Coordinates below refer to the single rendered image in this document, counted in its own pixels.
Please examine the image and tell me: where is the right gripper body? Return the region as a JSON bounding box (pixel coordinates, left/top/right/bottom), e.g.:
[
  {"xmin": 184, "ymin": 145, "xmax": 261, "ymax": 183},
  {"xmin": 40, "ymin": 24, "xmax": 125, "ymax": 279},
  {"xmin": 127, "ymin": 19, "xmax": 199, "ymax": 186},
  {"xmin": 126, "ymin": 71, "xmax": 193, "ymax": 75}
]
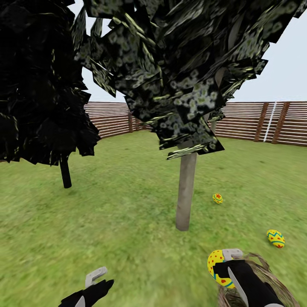
[{"xmin": 215, "ymin": 261, "xmax": 230, "ymax": 278}]

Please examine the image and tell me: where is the wicker basket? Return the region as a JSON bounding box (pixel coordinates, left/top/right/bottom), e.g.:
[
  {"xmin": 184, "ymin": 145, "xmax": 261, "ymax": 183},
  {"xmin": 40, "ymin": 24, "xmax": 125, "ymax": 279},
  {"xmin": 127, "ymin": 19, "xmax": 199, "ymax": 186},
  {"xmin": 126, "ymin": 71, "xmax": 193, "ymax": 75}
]
[{"xmin": 217, "ymin": 253, "xmax": 301, "ymax": 307}]

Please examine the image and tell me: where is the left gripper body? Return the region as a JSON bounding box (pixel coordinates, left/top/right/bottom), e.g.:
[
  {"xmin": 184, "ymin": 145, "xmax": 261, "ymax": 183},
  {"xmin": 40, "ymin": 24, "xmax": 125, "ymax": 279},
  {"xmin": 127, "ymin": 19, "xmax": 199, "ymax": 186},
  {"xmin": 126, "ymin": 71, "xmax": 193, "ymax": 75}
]
[{"xmin": 86, "ymin": 280, "xmax": 108, "ymax": 307}]

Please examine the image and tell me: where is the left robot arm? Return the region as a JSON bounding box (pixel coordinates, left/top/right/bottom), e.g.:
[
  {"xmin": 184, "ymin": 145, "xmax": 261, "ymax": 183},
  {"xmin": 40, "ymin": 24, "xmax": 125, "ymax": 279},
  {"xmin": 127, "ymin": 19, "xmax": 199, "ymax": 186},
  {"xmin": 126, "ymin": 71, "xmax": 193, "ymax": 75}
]
[{"xmin": 58, "ymin": 267, "xmax": 114, "ymax": 307}]

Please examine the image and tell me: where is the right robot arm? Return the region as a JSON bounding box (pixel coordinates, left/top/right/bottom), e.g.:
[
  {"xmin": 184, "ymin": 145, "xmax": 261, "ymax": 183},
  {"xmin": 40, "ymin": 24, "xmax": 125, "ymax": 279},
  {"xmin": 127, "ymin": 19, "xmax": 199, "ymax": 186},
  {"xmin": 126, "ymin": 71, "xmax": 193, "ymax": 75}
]
[{"xmin": 213, "ymin": 249, "xmax": 287, "ymax": 307}]

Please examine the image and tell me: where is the easter egg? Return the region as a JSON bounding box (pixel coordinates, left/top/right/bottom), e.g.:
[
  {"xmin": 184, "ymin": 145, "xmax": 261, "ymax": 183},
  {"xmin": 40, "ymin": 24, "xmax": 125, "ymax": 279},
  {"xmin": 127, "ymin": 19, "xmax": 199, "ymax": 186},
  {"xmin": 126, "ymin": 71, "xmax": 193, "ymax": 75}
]
[
  {"xmin": 207, "ymin": 250, "xmax": 236, "ymax": 289},
  {"xmin": 266, "ymin": 230, "xmax": 285, "ymax": 248},
  {"xmin": 212, "ymin": 194, "xmax": 223, "ymax": 204}
]

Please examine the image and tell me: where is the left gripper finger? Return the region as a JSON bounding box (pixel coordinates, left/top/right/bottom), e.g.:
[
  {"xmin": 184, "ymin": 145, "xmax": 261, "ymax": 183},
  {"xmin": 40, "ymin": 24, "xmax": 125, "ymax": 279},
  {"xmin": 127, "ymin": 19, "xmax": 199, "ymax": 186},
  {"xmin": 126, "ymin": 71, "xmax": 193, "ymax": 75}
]
[{"xmin": 106, "ymin": 279, "xmax": 114, "ymax": 291}]

